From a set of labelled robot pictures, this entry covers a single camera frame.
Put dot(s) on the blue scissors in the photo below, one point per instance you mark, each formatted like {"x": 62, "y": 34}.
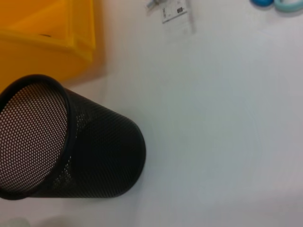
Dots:
{"x": 284, "y": 7}

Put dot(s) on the black mesh pen holder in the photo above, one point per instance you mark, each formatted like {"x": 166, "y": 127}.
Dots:
{"x": 106, "y": 153}

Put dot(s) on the yellow plastic storage bin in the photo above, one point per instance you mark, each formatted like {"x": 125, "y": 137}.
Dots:
{"x": 35, "y": 54}

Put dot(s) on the clear plastic ruler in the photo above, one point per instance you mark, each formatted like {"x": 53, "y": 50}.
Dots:
{"x": 175, "y": 11}

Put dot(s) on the white grey ballpoint pen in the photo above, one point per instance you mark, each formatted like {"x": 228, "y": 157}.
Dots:
{"x": 152, "y": 3}

